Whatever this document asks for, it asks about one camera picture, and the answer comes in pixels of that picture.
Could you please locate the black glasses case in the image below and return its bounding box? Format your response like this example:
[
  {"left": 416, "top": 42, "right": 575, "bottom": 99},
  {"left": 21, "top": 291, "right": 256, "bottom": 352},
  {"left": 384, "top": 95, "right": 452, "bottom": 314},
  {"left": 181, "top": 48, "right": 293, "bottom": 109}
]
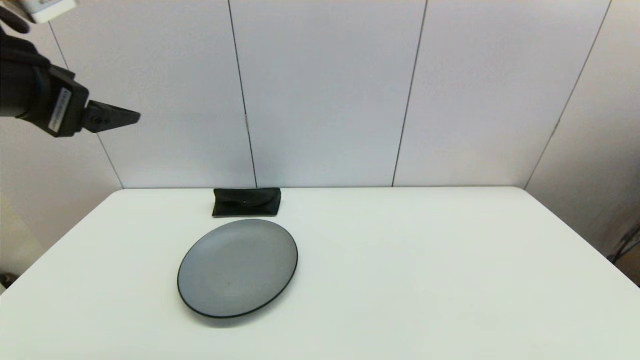
[{"left": 212, "top": 188, "right": 282, "bottom": 218}]

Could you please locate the grey round plate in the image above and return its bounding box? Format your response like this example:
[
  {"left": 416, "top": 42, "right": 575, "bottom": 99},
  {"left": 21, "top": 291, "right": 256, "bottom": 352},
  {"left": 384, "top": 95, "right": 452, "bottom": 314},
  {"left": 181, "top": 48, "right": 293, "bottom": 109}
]
[{"left": 177, "top": 219, "right": 299, "bottom": 319}]

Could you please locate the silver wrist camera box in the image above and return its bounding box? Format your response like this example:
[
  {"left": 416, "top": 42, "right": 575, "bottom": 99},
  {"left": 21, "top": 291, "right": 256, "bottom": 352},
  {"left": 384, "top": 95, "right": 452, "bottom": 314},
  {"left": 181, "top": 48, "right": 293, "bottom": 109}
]
[{"left": 15, "top": 0, "right": 78, "bottom": 24}]

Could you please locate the thin black background cable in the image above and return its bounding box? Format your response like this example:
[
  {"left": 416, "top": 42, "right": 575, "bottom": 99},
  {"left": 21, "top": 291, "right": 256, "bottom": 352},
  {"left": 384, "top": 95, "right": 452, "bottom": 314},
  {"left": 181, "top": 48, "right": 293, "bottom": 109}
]
[{"left": 607, "top": 220, "right": 640, "bottom": 288}]

